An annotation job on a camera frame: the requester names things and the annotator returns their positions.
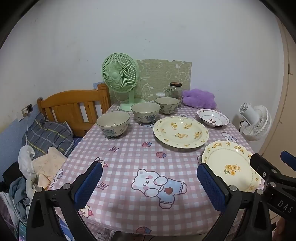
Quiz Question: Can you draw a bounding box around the beige floral ceramic bowl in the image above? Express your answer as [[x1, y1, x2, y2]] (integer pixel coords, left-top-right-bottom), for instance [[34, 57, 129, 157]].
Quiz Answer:
[[155, 97, 180, 115], [131, 102, 161, 124], [96, 111, 130, 138]]

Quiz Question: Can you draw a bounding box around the blue-grey clothing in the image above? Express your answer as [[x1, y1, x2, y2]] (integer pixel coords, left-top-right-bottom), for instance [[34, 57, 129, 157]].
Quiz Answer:
[[9, 177, 30, 220]]

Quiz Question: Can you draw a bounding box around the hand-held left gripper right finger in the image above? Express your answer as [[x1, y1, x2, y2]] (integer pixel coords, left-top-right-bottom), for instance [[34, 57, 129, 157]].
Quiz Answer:
[[196, 163, 272, 241]]

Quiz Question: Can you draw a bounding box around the beige door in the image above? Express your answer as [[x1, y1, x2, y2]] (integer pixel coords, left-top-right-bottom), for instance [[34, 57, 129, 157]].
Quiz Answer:
[[259, 19, 296, 163]]

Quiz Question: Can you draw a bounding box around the green printed board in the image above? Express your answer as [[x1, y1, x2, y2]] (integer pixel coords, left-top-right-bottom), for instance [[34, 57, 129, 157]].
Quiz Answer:
[[109, 59, 192, 103]]

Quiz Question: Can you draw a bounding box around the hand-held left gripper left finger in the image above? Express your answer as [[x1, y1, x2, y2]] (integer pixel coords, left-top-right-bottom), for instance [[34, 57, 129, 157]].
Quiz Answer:
[[26, 160, 103, 241]]

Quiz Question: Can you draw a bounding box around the wooden bed headboard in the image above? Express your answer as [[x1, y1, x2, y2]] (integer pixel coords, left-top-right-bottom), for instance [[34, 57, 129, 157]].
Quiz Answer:
[[37, 83, 111, 137]]

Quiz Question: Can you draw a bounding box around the large round yellow floral plate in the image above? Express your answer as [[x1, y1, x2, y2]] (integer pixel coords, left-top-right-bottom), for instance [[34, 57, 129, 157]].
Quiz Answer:
[[153, 116, 209, 149]]

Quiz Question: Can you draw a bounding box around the white charging cable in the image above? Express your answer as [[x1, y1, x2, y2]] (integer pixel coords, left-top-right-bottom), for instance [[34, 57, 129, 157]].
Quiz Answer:
[[24, 111, 30, 149]]

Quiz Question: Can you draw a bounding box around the scalloped yellow floral plate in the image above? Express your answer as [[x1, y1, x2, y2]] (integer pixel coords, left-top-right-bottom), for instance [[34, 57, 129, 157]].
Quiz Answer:
[[202, 140, 264, 193]]

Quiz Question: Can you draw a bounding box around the purple plush toy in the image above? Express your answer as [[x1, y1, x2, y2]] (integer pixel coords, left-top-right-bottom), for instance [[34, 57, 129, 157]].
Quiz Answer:
[[181, 88, 216, 109]]

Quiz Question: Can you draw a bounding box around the grey plaid bedding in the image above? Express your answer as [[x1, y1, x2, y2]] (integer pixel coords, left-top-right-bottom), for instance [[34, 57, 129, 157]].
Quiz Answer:
[[22, 113, 75, 160]]

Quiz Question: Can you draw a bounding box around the white fan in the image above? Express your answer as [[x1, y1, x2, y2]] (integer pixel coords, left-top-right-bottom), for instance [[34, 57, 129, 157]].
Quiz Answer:
[[239, 103, 272, 142]]

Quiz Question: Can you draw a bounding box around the pink checked tablecloth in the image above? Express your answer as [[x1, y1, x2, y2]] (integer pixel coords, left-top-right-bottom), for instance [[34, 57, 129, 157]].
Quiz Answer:
[[47, 102, 266, 237]]

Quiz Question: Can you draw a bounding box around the green desk fan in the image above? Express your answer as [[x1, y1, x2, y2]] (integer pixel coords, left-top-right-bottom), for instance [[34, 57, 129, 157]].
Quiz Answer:
[[102, 53, 147, 111]]

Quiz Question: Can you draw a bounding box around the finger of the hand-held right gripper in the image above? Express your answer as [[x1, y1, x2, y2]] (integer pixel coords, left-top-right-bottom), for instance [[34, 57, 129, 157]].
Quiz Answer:
[[280, 150, 296, 183], [250, 153, 281, 193]]

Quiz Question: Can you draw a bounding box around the white red-rimmed plate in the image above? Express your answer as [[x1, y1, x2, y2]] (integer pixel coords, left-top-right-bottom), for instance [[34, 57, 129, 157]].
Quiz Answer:
[[196, 109, 230, 128]]

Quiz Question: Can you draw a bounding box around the white plastic bag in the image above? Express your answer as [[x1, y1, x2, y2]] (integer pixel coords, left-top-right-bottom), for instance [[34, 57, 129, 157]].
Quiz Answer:
[[18, 146, 38, 200]]

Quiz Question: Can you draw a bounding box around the glass jar with dark lid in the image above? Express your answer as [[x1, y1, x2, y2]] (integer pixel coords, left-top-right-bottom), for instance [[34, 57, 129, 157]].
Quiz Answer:
[[168, 82, 183, 100]]

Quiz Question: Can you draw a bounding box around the dark cloth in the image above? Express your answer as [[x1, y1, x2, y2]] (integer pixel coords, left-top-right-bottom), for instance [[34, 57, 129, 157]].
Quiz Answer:
[[2, 162, 20, 186]]

